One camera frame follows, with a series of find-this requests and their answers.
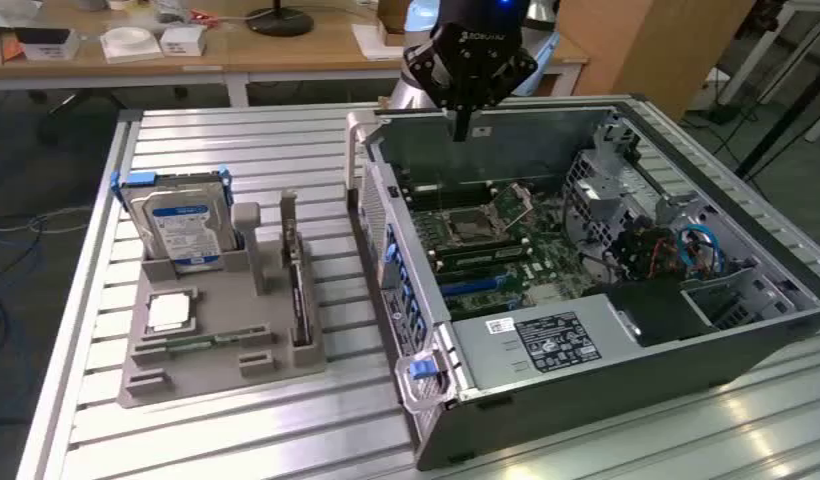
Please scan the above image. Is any blue floor cable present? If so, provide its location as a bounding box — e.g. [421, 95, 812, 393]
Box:
[0, 219, 46, 426]

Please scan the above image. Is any blue expansion slot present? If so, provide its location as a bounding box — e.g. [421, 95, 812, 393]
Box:
[441, 277, 505, 297]

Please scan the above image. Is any black office chair base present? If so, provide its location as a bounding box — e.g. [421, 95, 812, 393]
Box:
[27, 88, 129, 146]

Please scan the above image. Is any white box with label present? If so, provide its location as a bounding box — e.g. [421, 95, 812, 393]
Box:
[159, 25, 209, 58]

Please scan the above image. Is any grey power supply unit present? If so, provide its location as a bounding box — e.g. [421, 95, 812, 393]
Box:
[449, 292, 645, 394]

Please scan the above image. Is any brown cardboard box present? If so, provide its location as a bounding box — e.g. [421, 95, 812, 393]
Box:
[376, 0, 413, 36]

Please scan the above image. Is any metal socket cover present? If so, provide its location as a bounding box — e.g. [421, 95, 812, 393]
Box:
[493, 182, 536, 224]

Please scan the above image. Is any wooden cabinet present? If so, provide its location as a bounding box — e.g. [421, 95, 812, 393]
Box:
[557, 0, 759, 122]

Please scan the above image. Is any black Nvidia graphics card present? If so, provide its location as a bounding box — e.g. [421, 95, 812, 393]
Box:
[276, 187, 317, 350]

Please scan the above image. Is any flat white box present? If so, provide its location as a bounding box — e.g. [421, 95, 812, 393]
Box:
[352, 22, 408, 62]

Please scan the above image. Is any green motherboard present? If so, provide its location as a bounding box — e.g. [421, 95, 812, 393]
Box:
[406, 179, 612, 321]

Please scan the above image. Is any silver CPU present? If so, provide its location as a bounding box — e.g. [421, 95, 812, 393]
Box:
[146, 294, 196, 331]

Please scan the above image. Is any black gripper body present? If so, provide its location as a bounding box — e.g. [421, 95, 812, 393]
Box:
[426, 0, 530, 108]

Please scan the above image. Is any grey printed parts rack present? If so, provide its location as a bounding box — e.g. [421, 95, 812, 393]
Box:
[115, 199, 330, 410]

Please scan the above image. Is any perforated metal drive cage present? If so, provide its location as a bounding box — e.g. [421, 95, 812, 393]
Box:
[561, 149, 667, 251]

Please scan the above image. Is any green RAM stick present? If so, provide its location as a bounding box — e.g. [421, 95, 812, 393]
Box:
[166, 327, 265, 352]

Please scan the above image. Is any black round lamp base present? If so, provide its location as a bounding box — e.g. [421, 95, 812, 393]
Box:
[244, 0, 317, 37]

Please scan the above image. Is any open dark PC case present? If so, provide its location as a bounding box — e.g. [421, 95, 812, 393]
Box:
[342, 93, 820, 472]

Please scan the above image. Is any wooden desk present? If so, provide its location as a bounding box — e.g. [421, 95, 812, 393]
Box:
[0, 0, 592, 109]

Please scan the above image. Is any white box with black lid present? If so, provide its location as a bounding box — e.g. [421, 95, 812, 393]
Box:
[14, 27, 83, 63]

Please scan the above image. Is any blue wire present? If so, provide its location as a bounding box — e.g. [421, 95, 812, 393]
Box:
[676, 224, 728, 274]

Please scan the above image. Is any blue card retention clip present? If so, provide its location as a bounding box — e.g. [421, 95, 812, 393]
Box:
[381, 222, 430, 346]

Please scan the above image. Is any grey metal disk bay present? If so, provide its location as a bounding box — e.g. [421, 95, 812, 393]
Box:
[680, 257, 796, 334]

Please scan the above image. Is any white floor cable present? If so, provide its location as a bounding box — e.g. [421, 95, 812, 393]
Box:
[0, 202, 91, 236]

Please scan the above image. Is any CPU socket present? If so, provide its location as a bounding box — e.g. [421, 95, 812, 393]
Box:
[446, 204, 502, 242]

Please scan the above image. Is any hard disk with blue caddy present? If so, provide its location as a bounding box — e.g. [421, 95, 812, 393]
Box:
[109, 168, 242, 275]

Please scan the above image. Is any white box with round dish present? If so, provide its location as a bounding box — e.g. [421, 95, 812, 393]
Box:
[99, 27, 166, 65]

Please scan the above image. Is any red wire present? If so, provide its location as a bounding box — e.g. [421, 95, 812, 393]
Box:
[652, 238, 673, 277]

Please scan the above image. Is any black slanted pole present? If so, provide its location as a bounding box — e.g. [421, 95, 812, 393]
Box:
[735, 0, 820, 180]

